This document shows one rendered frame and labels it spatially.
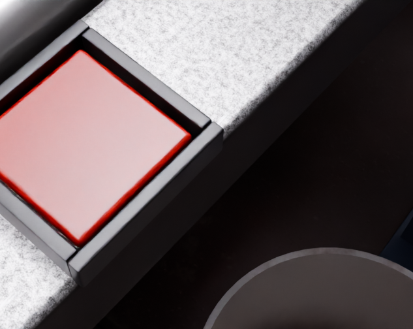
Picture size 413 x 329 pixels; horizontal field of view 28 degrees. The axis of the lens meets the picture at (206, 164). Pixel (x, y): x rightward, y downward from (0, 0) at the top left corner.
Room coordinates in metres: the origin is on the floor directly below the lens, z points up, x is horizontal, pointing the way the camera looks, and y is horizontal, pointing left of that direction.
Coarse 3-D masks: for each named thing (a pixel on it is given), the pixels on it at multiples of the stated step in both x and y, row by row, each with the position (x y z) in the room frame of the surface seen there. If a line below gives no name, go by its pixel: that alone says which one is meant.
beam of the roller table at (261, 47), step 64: (128, 0) 0.22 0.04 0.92; (192, 0) 0.23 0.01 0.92; (256, 0) 0.23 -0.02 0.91; (320, 0) 0.23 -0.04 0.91; (384, 0) 0.25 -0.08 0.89; (192, 64) 0.19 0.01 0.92; (256, 64) 0.20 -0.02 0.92; (320, 64) 0.21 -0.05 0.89; (256, 128) 0.18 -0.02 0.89; (192, 192) 0.14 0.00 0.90; (0, 256) 0.10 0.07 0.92; (128, 256) 0.12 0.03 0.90; (0, 320) 0.08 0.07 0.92; (64, 320) 0.09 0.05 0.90
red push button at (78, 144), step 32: (64, 64) 0.18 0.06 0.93; (96, 64) 0.18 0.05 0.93; (32, 96) 0.16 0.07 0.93; (64, 96) 0.17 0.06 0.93; (96, 96) 0.17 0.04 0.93; (128, 96) 0.17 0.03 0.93; (0, 128) 0.15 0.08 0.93; (32, 128) 0.15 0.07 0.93; (64, 128) 0.15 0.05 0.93; (96, 128) 0.15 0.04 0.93; (128, 128) 0.15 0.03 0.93; (160, 128) 0.15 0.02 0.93; (0, 160) 0.14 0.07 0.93; (32, 160) 0.14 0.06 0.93; (64, 160) 0.14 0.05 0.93; (96, 160) 0.14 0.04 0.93; (128, 160) 0.14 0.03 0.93; (160, 160) 0.14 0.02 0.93; (32, 192) 0.12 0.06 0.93; (64, 192) 0.12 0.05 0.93; (96, 192) 0.13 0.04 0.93; (128, 192) 0.13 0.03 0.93; (64, 224) 0.11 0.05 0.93; (96, 224) 0.11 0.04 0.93
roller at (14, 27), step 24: (0, 0) 0.22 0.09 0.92; (24, 0) 0.22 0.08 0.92; (48, 0) 0.22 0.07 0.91; (72, 0) 0.23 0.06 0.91; (96, 0) 0.23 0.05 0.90; (0, 24) 0.21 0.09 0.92; (24, 24) 0.21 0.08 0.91; (48, 24) 0.21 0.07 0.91; (72, 24) 0.22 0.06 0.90; (0, 48) 0.20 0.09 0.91; (24, 48) 0.20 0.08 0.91; (0, 72) 0.19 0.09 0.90
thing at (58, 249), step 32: (64, 32) 0.19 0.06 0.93; (96, 32) 0.19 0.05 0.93; (32, 64) 0.18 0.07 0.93; (128, 64) 0.18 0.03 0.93; (0, 96) 0.16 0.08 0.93; (160, 96) 0.17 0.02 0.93; (192, 128) 0.16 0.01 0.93; (192, 160) 0.14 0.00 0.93; (0, 192) 0.12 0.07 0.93; (160, 192) 0.13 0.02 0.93; (32, 224) 0.11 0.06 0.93; (128, 224) 0.11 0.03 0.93; (64, 256) 0.10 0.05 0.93; (96, 256) 0.10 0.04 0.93
